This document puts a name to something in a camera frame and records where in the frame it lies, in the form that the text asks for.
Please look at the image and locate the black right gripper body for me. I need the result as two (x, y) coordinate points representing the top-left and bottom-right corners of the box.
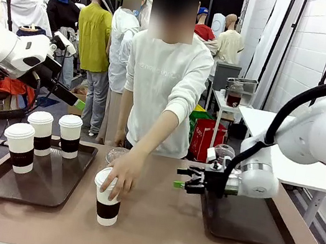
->
(199, 166), (231, 199)

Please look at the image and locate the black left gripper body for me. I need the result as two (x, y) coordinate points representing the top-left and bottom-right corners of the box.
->
(45, 76), (82, 108)

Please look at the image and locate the white coffee cup dark sleeve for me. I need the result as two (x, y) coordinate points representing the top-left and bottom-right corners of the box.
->
(0, 119), (41, 177)
(52, 112), (85, 161)
(21, 109), (58, 159)
(86, 164), (128, 229)

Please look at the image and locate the person's left forearm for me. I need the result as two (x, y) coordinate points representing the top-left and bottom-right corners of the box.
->
(130, 104), (183, 164)

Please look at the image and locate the person's right forearm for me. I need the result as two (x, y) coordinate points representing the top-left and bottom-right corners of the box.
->
(116, 88), (135, 133)

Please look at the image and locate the dark brown serving tray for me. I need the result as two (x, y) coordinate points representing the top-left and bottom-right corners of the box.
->
(0, 129), (100, 215)
(193, 185), (304, 244)

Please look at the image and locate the person's right hand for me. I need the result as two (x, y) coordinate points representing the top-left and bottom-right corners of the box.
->
(113, 128), (128, 149)

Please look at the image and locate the person's left hand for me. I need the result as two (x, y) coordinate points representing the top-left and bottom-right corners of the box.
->
(98, 145), (148, 207)

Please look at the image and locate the cardboard box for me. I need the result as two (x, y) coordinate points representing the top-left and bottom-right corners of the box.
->
(66, 89), (88, 118)

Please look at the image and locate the clear plastic dome-lid cup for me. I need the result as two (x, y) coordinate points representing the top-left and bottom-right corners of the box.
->
(212, 143), (238, 169)
(103, 144), (130, 167)

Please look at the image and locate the red shopping bag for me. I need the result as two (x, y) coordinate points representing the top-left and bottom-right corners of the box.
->
(187, 116), (228, 167)

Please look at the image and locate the orange garment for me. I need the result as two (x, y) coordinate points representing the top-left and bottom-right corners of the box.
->
(0, 76), (39, 108)

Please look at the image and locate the mannequin in yellow shirt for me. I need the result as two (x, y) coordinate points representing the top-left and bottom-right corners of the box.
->
(59, 0), (125, 139)

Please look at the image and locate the person in green bucket hat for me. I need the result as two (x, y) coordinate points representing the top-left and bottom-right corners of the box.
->
(85, 0), (151, 149)

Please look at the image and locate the mannequin in black sweater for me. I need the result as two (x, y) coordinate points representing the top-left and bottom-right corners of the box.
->
(34, 0), (87, 87)

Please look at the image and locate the small white side table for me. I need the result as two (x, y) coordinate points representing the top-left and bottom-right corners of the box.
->
(205, 88), (255, 134)

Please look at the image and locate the glass jar with dark liquid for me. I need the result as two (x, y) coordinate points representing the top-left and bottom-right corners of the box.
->
(225, 80), (246, 109)

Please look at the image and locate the person in white sweatshirt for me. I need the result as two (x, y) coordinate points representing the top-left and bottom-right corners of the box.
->
(113, 0), (225, 162)

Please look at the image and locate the mannequin with black bucket hat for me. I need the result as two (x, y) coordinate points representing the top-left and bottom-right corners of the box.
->
(0, 0), (58, 40)

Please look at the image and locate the grey bin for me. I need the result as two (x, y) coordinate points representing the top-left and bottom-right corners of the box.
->
(212, 61), (243, 95)

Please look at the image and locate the mannequin in cream shirt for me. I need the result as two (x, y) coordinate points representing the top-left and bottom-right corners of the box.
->
(213, 11), (250, 67)

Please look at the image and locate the mannequin in red shirt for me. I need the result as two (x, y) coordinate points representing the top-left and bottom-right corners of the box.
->
(190, 6), (224, 55)

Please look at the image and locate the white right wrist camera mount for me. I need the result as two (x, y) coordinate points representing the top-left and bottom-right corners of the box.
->
(204, 147), (225, 171)

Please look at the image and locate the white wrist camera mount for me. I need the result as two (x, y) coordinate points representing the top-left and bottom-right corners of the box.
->
(204, 147), (225, 171)
(48, 29), (80, 57)

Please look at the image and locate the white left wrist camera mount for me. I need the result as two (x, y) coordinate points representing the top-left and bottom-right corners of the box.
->
(48, 29), (80, 57)

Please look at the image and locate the metal wire basket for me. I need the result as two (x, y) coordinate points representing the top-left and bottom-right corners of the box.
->
(225, 74), (259, 96)

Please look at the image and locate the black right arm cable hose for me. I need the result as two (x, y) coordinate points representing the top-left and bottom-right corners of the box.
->
(218, 65), (326, 218)

